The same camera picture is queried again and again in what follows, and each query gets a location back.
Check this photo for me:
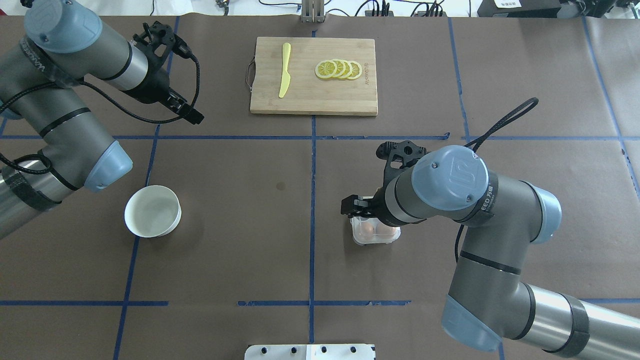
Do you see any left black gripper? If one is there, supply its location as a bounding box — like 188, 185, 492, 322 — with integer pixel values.
124, 50, 204, 125

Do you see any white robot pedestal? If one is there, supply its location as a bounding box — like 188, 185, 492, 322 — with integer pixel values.
244, 343, 377, 360

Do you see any brown egg in box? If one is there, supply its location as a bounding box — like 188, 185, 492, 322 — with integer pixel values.
375, 223, 398, 238
359, 222, 376, 238

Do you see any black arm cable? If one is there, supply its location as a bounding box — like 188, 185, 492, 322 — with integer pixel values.
0, 50, 201, 176

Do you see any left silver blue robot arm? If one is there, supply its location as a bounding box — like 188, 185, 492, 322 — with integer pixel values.
0, 0, 204, 238

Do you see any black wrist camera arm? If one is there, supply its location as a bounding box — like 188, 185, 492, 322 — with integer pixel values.
132, 21, 194, 63
375, 140, 430, 187

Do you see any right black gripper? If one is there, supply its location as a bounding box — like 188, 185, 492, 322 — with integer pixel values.
341, 187, 396, 226

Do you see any bamboo cutting board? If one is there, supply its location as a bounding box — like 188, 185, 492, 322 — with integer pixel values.
250, 36, 378, 116

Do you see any brown egg in box front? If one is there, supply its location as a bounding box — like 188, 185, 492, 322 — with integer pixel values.
359, 222, 376, 238

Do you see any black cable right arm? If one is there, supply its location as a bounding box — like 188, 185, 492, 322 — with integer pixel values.
454, 97, 540, 264

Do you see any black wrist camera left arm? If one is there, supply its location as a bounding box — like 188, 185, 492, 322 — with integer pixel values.
132, 21, 194, 63

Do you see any yellow plastic knife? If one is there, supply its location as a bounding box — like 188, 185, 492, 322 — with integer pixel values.
278, 42, 291, 99

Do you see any brown egg in box rear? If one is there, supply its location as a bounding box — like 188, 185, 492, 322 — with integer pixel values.
375, 223, 398, 238

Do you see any white bowl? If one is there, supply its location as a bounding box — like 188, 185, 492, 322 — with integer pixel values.
123, 185, 182, 239

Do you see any aluminium frame post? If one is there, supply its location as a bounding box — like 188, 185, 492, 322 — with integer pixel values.
301, 0, 326, 24

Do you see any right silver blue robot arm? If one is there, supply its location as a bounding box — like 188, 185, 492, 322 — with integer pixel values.
340, 141, 640, 360

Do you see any black computer tower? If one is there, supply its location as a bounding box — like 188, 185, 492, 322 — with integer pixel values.
477, 0, 589, 19

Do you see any clear plastic egg box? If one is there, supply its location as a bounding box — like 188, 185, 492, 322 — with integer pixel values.
349, 216, 402, 246

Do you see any lemon slice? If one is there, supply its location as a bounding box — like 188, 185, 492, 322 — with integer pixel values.
314, 60, 339, 79
331, 58, 348, 78
338, 60, 353, 79
346, 61, 362, 80

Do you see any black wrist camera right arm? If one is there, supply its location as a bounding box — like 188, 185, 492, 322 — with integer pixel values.
375, 140, 430, 187

